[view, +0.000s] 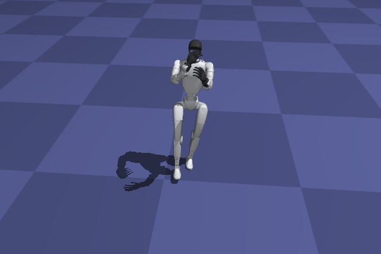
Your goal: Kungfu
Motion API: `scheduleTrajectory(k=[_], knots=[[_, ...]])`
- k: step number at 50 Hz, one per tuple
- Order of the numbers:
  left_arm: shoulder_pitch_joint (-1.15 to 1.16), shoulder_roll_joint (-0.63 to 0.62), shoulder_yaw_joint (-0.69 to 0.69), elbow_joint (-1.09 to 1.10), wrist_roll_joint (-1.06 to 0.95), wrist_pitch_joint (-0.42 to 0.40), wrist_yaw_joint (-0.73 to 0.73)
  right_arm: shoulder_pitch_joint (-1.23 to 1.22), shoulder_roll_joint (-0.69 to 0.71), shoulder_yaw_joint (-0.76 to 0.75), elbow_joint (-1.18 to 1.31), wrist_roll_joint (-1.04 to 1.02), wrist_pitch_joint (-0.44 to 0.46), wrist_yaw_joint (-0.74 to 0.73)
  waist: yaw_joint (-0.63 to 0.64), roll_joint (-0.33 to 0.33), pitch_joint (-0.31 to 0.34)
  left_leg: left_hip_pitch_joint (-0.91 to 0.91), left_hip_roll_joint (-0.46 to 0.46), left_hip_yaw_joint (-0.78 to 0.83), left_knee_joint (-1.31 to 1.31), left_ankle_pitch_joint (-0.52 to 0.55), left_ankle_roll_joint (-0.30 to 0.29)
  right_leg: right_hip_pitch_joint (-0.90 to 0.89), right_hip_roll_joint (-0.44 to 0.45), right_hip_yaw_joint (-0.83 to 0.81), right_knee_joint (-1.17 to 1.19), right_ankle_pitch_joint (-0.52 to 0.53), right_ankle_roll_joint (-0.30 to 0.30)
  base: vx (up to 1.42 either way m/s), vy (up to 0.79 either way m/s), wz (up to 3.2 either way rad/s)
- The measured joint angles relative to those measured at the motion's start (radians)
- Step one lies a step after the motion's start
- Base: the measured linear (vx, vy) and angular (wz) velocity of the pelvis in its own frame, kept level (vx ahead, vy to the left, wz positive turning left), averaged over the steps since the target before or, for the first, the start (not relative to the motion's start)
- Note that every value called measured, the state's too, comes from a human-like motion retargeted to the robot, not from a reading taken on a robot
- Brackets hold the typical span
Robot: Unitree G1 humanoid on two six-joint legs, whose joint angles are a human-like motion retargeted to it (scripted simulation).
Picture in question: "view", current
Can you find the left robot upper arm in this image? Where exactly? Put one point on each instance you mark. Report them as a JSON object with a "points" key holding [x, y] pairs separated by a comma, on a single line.
{"points": [[209, 70]]}

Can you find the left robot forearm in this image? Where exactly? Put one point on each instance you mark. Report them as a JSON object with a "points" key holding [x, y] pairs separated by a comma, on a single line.
{"points": [[210, 84]]}

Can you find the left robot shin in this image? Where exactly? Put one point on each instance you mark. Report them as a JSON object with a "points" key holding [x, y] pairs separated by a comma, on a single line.
{"points": [[193, 146]]}

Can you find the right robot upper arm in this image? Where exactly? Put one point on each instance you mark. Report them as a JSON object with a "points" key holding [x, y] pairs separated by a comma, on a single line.
{"points": [[176, 69]]}

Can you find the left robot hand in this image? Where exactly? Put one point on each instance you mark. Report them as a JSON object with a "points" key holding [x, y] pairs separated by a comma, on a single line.
{"points": [[201, 75]]}

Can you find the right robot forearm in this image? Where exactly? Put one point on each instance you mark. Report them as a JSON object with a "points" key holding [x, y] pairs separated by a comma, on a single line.
{"points": [[182, 74]]}

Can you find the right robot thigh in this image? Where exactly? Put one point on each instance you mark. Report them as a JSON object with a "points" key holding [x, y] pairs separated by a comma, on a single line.
{"points": [[178, 120]]}

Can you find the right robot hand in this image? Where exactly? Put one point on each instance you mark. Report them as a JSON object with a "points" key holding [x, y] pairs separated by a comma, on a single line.
{"points": [[192, 58]]}

